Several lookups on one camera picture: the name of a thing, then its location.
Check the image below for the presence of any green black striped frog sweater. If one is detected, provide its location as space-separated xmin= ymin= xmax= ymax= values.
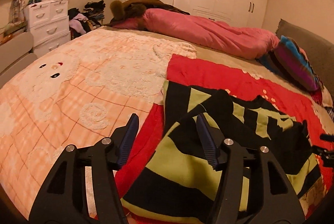
xmin=122 ymin=81 xmax=322 ymax=223

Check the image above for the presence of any pile of clothes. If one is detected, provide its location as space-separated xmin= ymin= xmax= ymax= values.
xmin=68 ymin=0 xmax=106 ymax=39

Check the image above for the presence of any peach bear blanket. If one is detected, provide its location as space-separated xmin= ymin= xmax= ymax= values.
xmin=1 ymin=28 xmax=196 ymax=217

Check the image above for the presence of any red floral blanket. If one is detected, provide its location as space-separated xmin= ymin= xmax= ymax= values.
xmin=93 ymin=53 xmax=334 ymax=224

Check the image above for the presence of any striped colourful pillow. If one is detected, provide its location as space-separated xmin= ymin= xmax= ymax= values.
xmin=258 ymin=36 xmax=323 ymax=92

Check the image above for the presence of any grey low bench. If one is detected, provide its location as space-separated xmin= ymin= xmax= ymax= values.
xmin=0 ymin=32 xmax=37 ymax=88

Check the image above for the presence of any grey quilted headboard cushion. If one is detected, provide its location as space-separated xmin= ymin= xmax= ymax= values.
xmin=276 ymin=19 xmax=334 ymax=98

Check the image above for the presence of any pink quilt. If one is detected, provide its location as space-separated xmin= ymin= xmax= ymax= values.
xmin=113 ymin=8 xmax=280 ymax=60

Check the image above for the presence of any white drawer cabinet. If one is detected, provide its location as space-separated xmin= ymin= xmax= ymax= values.
xmin=24 ymin=0 xmax=71 ymax=58

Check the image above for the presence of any brown fur-trimmed coat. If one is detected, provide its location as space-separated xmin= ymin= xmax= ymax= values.
xmin=105 ymin=0 xmax=190 ymax=27

